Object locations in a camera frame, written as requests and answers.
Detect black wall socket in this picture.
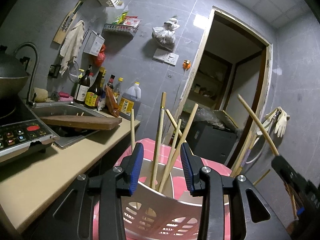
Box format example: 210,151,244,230
49,64,61,77

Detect hanging wooden board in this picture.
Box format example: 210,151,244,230
52,1,84,43

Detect hanging clear plastic bag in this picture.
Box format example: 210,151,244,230
152,17,180,49

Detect bent wooden chopstick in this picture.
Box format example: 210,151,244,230
237,94,298,220

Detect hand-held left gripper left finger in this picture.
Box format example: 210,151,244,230
52,142,145,240

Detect pink checkered tablecloth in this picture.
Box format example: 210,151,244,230
93,137,233,240

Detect hanging kitchen knife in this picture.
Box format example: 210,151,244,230
61,1,83,32

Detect dark wine bottle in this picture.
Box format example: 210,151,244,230
74,65,92,105

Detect brown paper packet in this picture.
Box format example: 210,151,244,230
105,84,120,117

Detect wire strainer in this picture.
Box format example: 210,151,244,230
69,61,80,83

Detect curved grey faucet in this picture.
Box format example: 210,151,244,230
14,42,40,108

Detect white rubber gloves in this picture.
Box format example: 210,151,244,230
265,107,290,137

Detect brown wooden board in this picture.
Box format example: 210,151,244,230
39,115,123,131

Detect beige kitchen counter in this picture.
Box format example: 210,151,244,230
0,120,141,233

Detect red snack packet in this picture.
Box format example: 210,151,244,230
122,16,142,28

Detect dark wok lid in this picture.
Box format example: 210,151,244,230
0,45,28,78

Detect wooden door frame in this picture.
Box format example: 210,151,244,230
175,6,273,175

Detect white plastic utensil basket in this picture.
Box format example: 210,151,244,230
112,158,232,240

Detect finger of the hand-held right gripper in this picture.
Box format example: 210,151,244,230
271,155,308,193

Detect black cabinet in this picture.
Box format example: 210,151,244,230
186,121,237,165

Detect yellow label sauce bottle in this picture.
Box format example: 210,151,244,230
85,67,105,109

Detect steel kitchen sink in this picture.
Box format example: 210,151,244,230
32,101,140,149

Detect folded cardboard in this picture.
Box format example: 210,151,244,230
214,110,242,130

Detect yellow green snack packet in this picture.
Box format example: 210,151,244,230
114,12,129,25

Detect white wall switch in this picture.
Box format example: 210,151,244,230
153,48,167,62

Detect cooking oil jug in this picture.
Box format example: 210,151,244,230
119,81,142,117

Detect white wall socket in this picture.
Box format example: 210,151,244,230
165,53,180,66

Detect red plastic bag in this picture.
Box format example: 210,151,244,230
96,44,106,67

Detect white wall cutlery holder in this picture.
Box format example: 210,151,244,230
83,31,105,55

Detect wooden storage shelf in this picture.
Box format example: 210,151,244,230
186,55,234,108

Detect yellow cap sauce bottle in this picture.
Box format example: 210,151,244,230
112,77,125,105

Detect crumpled plastic sheet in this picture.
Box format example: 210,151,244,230
192,109,225,128

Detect induction cooker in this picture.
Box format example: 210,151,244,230
0,97,60,165

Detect bunch of wooden chopsticks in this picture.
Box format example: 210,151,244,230
130,92,272,205

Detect white dish towel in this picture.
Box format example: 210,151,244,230
59,20,85,77

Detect red cap sauce bottle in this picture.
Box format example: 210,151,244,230
106,74,116,91

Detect grey wall shelf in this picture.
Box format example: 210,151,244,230
103,24,139,37

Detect white hose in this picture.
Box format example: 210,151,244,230
246,119,272,164

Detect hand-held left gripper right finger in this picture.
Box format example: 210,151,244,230
180,142,271,240

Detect beige sponge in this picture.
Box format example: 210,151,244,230
34,87,48,102

